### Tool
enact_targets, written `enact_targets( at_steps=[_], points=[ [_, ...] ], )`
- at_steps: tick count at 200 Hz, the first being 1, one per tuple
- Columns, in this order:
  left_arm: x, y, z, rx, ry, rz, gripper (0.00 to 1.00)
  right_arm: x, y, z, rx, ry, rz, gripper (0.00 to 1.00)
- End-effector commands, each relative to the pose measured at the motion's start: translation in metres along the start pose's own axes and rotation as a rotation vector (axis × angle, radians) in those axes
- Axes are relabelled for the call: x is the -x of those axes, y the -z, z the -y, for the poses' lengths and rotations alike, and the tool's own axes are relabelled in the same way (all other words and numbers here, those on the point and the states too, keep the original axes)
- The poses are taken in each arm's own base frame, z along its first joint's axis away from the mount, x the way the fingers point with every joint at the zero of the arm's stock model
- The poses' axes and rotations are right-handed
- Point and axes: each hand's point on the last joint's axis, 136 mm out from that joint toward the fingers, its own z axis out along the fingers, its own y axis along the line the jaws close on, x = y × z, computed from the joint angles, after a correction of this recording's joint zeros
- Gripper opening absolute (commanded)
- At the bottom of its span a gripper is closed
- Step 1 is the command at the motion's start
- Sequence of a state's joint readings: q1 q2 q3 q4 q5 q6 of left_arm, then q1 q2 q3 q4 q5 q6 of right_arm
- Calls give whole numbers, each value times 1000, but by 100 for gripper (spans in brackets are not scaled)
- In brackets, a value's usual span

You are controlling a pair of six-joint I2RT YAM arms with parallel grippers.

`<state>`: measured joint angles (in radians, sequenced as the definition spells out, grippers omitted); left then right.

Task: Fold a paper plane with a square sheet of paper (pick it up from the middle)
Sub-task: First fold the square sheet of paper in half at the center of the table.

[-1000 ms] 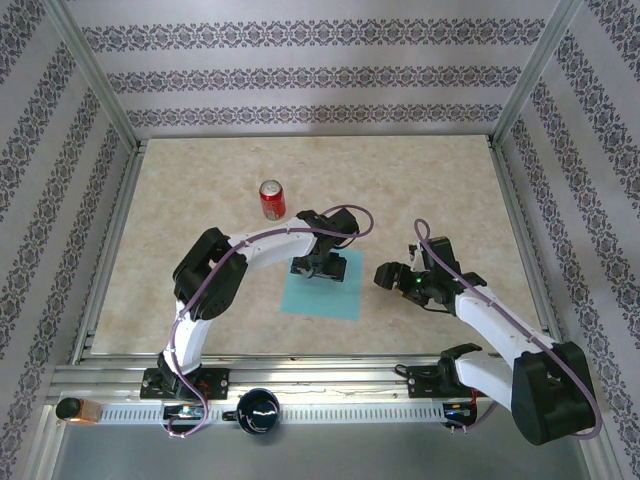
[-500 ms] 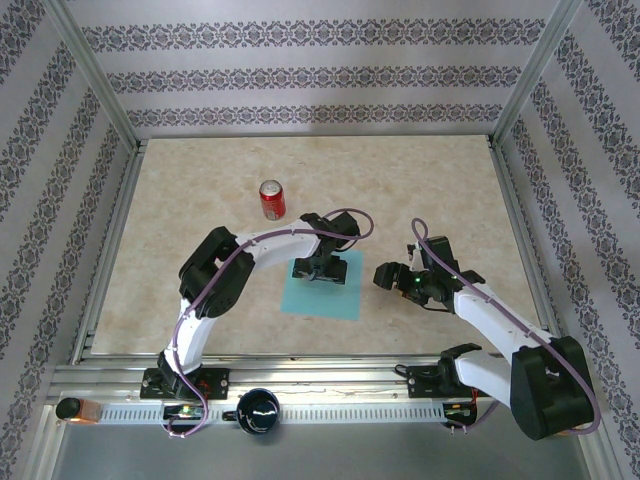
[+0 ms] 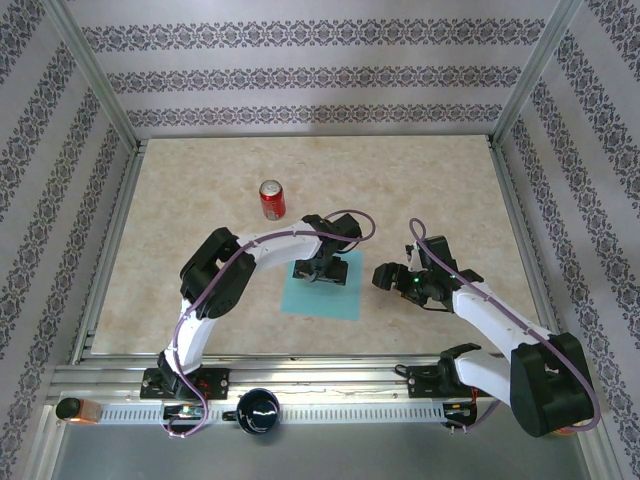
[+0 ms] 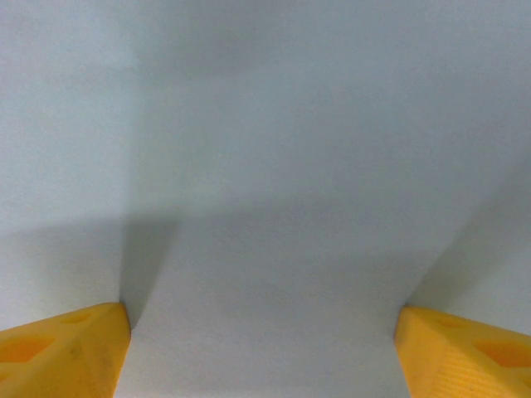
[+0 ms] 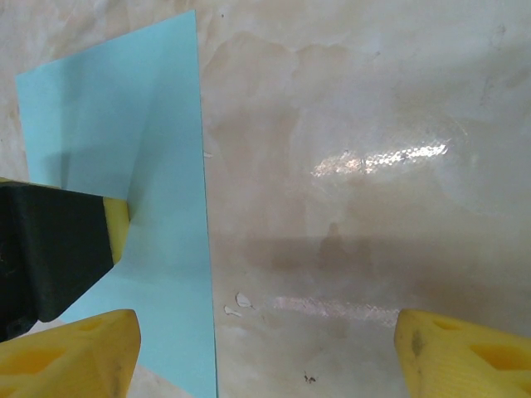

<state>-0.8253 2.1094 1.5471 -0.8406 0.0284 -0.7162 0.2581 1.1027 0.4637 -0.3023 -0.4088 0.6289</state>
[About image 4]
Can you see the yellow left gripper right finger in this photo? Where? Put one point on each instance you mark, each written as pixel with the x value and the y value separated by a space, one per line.
pixel 464 360

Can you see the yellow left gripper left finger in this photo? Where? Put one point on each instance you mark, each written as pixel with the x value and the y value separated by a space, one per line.
pixel 62 356

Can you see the light blue cloth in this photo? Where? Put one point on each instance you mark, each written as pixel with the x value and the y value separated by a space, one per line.
pixel 265 166

